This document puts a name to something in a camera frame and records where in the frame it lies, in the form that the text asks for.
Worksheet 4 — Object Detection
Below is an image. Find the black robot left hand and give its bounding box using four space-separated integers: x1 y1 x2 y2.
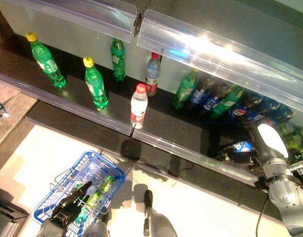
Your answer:
51 181 93 222

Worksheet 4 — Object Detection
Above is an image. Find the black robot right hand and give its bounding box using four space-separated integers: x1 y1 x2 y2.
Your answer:
217 128 273 169

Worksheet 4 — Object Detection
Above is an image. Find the blue plastic shopping basket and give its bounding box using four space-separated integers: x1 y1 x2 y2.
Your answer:
30 150 127 232

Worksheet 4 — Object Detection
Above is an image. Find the green drink multipack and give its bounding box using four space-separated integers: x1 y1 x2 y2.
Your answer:
277 122 303 151

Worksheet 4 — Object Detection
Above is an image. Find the black side shelving unit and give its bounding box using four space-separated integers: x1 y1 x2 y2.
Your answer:
0 187 29 237

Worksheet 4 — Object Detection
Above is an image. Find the black shelf base plinth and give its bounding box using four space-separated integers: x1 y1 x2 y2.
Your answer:
25 101 283 220

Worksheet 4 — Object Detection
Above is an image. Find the black middle shelf board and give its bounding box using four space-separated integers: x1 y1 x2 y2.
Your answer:
0 14 303 188

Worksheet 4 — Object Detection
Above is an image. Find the black shelf board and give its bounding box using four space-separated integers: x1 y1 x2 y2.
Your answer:
0 14 303 188
146 0 303 28

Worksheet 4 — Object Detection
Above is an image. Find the water bottle red cap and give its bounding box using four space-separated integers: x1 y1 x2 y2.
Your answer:
145 52 162 97
130 83 149 129

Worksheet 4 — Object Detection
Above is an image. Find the black upper shelf board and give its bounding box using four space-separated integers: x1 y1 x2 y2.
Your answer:
146 0 303 28

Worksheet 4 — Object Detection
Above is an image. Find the white shelf back panel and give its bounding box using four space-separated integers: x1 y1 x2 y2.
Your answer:
0 9 199 99

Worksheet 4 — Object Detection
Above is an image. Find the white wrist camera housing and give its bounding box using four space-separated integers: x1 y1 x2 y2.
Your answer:
256 123 289 158

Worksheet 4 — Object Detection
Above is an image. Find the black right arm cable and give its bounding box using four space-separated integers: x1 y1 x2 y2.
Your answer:
255 195 270 237

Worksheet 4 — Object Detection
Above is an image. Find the clear plastic price rail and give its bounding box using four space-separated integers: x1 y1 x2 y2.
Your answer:
131 128 265 188
0 0 139 44
136 9 303 116
0 71 135 136

